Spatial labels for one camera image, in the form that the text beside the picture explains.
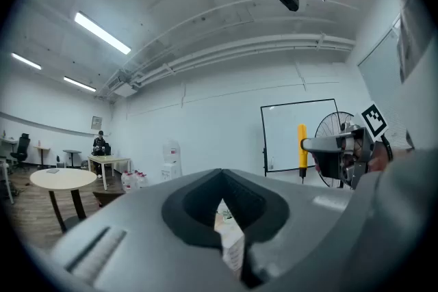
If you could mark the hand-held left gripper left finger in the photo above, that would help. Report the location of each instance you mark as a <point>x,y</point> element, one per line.
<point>137,232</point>

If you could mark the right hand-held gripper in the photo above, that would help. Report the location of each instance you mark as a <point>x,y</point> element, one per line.
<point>359,143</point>

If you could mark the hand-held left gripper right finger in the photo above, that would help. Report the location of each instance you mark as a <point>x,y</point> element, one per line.
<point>308,232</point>

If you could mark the yellow screwdriver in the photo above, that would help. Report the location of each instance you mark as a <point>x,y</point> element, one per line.
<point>302,133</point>

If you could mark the person's right forearm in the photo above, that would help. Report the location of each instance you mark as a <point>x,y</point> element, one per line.
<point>378,160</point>

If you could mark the dark low stool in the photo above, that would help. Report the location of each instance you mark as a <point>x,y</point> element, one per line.
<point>107,196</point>

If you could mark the black framed whiteboard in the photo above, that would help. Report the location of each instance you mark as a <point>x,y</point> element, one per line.
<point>284,133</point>

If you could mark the clear water jug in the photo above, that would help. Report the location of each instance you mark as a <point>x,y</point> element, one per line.
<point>134,175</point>
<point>126,182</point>
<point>142,181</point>

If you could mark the rectangular light wooden table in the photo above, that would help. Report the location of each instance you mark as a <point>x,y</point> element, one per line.
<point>109,159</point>

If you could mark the white water dispenser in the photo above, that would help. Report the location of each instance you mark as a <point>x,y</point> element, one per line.
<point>171,160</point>

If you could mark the round cream table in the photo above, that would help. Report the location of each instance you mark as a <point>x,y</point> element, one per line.
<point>63,178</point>

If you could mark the small black round table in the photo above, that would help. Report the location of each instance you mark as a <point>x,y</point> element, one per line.
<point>72,151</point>

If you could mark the grey printed sweatshirt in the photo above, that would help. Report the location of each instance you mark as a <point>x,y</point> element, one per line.
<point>410,215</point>

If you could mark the grey tablet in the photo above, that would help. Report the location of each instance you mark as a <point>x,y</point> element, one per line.
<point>53,171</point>

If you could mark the small wooden side table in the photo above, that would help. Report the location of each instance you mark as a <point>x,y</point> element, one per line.
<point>41,148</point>

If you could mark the white ceiling pipe bundle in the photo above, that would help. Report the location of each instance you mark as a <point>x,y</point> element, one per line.
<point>239,53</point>

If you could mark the black office chair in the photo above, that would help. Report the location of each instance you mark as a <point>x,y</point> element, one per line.
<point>21,148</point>

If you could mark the white air conditioner unit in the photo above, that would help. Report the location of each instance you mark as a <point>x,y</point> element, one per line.
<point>123,87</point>

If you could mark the long ceiling light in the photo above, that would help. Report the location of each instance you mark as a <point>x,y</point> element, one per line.
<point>26,61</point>
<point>79,83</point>
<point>102,33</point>

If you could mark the black pedestal fan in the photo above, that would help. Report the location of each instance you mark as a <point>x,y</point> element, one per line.
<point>328,126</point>

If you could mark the small wall notice board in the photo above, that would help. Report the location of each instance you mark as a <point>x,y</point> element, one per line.
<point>96,122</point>

